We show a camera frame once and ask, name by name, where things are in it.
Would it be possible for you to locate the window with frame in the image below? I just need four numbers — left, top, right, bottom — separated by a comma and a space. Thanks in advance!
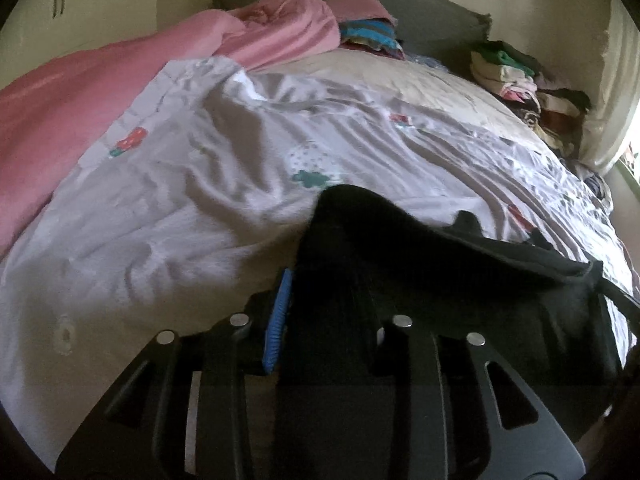
616, 134, 640, 196

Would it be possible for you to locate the pink blanket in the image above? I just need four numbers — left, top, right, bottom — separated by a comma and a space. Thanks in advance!
1, 0, 395, 252

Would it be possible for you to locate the folded clothes stack by wall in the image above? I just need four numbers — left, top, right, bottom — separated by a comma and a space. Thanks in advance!
470, 41, 592, 158

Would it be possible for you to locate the white patterned duvet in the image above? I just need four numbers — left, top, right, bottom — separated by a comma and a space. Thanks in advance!
1, 51, 632, 467

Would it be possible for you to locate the grey padded headboard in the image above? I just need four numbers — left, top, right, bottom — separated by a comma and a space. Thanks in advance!
214, 0, 491, 78

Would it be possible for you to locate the striped folded clothes pile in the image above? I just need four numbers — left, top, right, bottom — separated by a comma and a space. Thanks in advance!
338, 18, 405, 60

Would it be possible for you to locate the cream wardrobe with handles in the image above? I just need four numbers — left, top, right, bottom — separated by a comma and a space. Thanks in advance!
1, 0, 156, 87

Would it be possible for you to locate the black sweater with orange cuffs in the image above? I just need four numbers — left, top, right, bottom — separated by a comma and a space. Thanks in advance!
271, 185, 639, 479

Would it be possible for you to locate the cream curtain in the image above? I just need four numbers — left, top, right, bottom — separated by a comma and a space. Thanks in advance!
579, 0, 639, 174

